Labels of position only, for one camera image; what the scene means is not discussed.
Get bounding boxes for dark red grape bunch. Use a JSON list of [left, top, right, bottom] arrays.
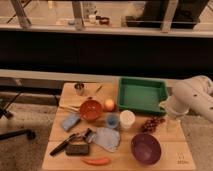
[[141, 117, 165, 134]]

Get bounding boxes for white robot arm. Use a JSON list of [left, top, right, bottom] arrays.
[[159, 75, 213, 122]]

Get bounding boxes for red bowl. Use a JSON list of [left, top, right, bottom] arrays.
[[79, 100, 103, 121]]

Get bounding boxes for purple bowl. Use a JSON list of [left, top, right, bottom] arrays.
[[131, 133, 162, 165]]

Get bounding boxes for orange peach fruit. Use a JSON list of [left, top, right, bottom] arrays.
[[104, 99, 115, 111]]

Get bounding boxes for small metal cup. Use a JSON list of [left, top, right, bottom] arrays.
[[74, 82, 84, 96]]

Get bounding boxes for green plastic tray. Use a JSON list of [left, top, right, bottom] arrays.
[[117, 77, 168, 116]]

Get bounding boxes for blue cup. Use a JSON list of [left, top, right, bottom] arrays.
[[105, 113, 119, 129]]

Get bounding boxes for white cup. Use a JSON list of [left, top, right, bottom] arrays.
[[120, 110, 135, 130]]

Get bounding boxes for wooden chopsticks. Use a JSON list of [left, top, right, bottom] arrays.
[[59, 105, 79, 113]]

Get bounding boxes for light blue cloth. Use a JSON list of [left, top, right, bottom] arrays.
[[93, 127, 120, 152]]

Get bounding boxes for black peeler tool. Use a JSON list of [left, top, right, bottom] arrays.
[[80, 128, 96, 144]]

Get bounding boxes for blue sponge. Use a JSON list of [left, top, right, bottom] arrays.
[[61, 114, 80, 131]]

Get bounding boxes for dark rectangular block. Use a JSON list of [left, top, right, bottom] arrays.
[[65, 144, 89, 155]]

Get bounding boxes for orange carrot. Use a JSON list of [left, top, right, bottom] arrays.
[[81, 158, 111, 166]]

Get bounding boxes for black chair base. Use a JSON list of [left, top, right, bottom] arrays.
[[0, 92, 37, 142]]

